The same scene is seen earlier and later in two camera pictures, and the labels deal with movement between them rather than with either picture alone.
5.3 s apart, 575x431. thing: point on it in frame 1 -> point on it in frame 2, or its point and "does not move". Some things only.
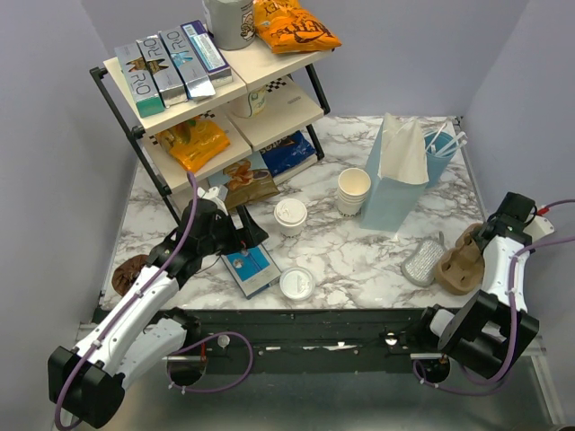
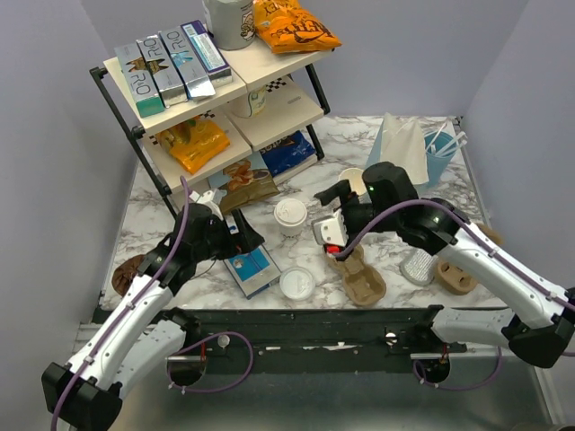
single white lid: x=290 y=212 does not move
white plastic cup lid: x=296 y=284 does not move
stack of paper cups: x=353 y=186 does not move
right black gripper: x=479 y=240 -> x=342 y=189
